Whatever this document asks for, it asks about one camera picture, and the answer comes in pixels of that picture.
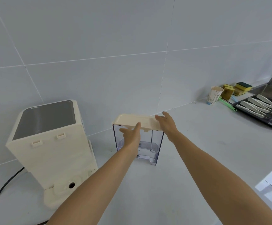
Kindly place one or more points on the person's left hand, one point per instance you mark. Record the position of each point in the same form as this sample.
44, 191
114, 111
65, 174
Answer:
132, 138

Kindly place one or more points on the person's right hand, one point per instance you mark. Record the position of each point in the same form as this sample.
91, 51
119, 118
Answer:
167, 125

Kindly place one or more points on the person's right thumb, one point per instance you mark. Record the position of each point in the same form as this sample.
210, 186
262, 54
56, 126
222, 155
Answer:
158, 118

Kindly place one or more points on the person's left thumb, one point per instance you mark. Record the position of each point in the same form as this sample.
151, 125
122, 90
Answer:
138, 126

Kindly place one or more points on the cream tank lid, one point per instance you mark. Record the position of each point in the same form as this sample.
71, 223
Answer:
131, 120

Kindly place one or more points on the person's right forearm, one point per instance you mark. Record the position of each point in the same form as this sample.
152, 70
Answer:
215, 178

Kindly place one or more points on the person's left forearm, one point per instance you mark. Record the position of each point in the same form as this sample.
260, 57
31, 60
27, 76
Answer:
98, 185

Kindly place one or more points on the clear water tank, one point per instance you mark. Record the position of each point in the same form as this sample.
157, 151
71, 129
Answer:
156, 145

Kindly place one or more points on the printed paper cup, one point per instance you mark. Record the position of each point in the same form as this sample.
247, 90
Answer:
214, 96

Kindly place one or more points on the green and yellow sponge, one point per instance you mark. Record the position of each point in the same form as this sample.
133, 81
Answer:
243, 86
239, 92

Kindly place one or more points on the cream water dispenser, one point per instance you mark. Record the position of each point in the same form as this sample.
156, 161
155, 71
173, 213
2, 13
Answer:
56, 156

